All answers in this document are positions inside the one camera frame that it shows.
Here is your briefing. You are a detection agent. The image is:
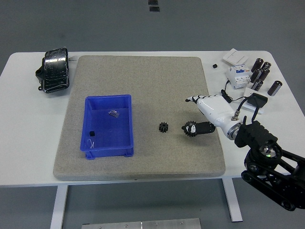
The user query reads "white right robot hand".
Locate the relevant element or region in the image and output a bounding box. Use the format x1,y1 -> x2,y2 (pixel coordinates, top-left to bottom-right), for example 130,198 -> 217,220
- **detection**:
184,94 -> 240,137

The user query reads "large black gear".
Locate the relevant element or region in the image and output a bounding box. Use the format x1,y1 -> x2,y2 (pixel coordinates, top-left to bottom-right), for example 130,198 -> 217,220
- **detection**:
182,121 -> 197,138

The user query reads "small black gear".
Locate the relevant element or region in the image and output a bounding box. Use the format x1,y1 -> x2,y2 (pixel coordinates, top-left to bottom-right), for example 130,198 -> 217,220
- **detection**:
158,121 -> 170,135

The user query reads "blue plastic box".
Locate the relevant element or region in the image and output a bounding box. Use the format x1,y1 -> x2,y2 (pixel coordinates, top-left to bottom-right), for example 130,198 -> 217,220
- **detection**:
79,94 -> 135,160

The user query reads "white flat panel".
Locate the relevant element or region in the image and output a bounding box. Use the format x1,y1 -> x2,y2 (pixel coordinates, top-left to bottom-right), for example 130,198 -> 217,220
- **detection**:
241,87 -> 265,115

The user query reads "white circuit breaker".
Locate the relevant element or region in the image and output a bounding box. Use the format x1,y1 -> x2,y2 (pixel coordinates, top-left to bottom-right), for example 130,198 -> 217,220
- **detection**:
225,63 -> 252,91

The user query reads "black power adapter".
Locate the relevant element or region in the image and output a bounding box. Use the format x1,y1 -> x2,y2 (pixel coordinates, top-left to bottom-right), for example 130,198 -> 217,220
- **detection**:
246,93 -> 268,108

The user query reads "grey-brown mat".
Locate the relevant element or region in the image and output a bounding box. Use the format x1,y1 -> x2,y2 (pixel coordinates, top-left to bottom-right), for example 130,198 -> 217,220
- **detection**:
52,55 -> 226,181

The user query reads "white table leg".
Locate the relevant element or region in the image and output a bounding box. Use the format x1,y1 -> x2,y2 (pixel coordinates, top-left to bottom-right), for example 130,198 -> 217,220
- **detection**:
223,178 -> 243,222
50,185 -> 69,229

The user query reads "grey metal plate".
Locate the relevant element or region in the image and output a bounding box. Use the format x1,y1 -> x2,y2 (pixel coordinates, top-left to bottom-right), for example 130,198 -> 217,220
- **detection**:
81,218 -> 202,229

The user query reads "black film-wrapped device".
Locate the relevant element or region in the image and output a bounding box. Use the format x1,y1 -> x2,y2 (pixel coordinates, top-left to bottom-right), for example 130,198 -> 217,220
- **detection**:
35,47 -> 71,94

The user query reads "black adapter cord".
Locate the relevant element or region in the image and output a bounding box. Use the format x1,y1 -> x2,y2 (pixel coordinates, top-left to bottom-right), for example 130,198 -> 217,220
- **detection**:
221,80 -> 248,104

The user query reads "white wall switch plate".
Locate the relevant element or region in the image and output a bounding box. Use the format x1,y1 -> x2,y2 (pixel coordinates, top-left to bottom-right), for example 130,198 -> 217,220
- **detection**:
223,48 -> 250,66

